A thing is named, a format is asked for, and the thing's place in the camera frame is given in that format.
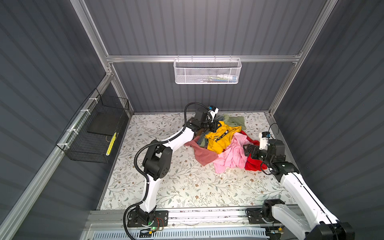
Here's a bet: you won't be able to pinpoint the yellow t-shirt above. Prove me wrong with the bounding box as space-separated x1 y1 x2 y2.
205 121 242 155

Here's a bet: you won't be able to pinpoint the yellow marker pen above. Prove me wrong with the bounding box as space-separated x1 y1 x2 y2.
106 132 118 156

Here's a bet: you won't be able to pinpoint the pens in white basket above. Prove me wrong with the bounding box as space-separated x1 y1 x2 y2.
200 74 239 84

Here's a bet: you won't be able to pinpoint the white wire mesh basket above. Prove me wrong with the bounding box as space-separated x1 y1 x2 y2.
173 58 242 85

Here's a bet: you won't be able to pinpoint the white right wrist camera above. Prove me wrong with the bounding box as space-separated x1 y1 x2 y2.
259 132 271 151

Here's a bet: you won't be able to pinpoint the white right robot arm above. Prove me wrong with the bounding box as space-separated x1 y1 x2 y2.
243 138 355 240

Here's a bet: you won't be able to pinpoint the black wire basket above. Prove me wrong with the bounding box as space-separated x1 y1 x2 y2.
56 90 130 164

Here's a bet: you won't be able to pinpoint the bright red cloth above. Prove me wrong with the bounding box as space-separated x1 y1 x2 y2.
240 130 268 172

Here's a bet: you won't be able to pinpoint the aluminium frame rails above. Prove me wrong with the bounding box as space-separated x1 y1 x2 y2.
1 1 329 240

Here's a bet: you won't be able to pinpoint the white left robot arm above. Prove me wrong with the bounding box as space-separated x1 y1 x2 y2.
133 102 219 226

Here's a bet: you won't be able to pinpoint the light pink cloth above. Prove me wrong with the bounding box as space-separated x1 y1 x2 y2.
213 131 253 174

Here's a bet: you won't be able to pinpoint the white vented panel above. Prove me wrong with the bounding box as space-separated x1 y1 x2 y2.
89 227 269 240

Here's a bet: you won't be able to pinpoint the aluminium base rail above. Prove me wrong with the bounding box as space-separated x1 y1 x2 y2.
84 206 262 231

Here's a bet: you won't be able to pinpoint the black corrugated cable conduit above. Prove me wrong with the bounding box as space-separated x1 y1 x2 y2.
122 101 211 240

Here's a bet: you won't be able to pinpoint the dusty red printed t-shirt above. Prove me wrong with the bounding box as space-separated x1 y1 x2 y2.
184 136 218 166

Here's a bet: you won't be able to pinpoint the olive green t-shirt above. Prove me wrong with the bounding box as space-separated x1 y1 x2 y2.
197 114 247 148

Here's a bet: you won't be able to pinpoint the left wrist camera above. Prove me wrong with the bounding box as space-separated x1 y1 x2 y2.
209 105 219 122

